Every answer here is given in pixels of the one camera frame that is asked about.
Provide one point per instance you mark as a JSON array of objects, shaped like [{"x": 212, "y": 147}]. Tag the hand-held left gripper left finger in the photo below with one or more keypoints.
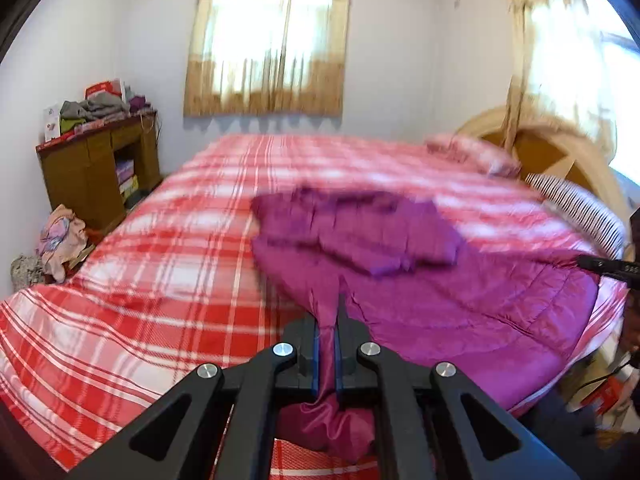
[{"x": 315, "y": 360}]

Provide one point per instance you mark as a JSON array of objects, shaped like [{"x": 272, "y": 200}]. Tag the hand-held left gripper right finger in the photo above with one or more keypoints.
[{"x": 338, "y": 360}]

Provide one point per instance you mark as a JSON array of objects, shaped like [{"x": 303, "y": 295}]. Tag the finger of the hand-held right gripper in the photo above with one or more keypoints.
[{"x": 607, "y": 266}]

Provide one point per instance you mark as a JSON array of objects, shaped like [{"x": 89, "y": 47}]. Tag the purple quilted down jacket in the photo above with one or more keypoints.
[{"x": 450, "y": 300}]

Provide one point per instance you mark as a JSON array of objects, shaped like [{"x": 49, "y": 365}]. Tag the pink clothes pile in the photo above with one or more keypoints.
[{"x": 62, "y": 240}]

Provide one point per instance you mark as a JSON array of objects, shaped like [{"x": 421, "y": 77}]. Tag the grey clothes pile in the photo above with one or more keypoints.
[{"x": 92, "y": 107}]

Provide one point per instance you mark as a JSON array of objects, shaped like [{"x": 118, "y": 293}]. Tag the striped pillow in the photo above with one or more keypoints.
[{"x": 575, "y": 207}]

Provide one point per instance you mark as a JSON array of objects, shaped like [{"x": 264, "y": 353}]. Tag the wooden bed headboard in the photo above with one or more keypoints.
[{"x": 560, "y": 155}]

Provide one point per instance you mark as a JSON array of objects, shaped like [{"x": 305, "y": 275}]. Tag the orange box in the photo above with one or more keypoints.
[{"x": 607, "y": 395}]

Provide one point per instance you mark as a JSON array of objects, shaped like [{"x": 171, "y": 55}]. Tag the bed with red plaid sheet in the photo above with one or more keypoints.
[{"x": 175, "y": 260}]

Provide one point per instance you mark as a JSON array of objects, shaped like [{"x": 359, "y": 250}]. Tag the yellow sheer side curtain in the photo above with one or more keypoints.
[{"x": 555, "y": 60}]

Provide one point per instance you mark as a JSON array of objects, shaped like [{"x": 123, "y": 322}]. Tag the stack of boxes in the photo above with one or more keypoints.
[{"x": 126, "y": 177}]

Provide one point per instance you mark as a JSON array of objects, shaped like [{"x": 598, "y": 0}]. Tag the yellow patterned window curtain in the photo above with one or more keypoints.
[{"x": 225, "y": 90}]

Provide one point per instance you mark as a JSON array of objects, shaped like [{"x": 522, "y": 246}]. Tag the brown wooden desk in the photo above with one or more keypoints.
[{"x": 75, "y": 180}]

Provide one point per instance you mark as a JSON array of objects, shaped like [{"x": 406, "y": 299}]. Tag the grey patterned cloth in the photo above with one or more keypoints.
[{"x": 25, "y": 270}]

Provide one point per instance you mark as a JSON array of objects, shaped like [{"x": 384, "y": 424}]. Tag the purple folded cloth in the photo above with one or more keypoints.
[{"x": 139, "y": 103}]

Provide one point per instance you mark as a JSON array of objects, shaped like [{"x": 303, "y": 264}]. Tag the red and white box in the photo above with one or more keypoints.
[{"x": 102, "y": 89}]

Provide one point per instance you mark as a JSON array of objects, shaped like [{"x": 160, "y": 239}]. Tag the white printed box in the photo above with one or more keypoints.
[{"x": 51, "y": 122}]

